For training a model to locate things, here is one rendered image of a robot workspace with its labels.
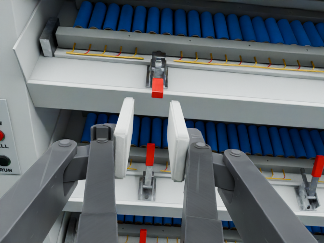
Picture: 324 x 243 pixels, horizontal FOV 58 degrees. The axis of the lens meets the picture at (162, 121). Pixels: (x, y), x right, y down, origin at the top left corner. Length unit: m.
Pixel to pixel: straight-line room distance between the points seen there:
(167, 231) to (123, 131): 0.49
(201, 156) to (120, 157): 0.05
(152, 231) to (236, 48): 0.40
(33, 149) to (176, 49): 0.24
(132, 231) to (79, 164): 0.49
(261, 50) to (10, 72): 0.32
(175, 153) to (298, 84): 0.30
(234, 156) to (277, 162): 0.39
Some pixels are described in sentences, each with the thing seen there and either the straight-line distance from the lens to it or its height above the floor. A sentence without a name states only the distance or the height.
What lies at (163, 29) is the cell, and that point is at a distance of 0.44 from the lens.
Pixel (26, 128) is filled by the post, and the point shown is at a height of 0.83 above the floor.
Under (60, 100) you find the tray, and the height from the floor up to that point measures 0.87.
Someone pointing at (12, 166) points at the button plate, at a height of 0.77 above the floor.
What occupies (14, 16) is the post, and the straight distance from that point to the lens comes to 0.37.
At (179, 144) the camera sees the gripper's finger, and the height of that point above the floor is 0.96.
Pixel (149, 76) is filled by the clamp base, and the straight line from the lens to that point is 0.36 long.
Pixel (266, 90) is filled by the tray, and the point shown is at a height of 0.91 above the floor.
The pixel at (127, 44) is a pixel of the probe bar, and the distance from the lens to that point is 0.41.
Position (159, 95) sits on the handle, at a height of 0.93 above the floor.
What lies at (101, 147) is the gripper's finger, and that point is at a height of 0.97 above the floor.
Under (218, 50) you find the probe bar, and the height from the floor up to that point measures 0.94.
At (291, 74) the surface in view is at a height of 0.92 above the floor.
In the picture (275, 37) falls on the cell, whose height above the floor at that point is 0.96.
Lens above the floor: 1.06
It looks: 31 degrees down
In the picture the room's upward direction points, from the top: 6 degrees clockwise
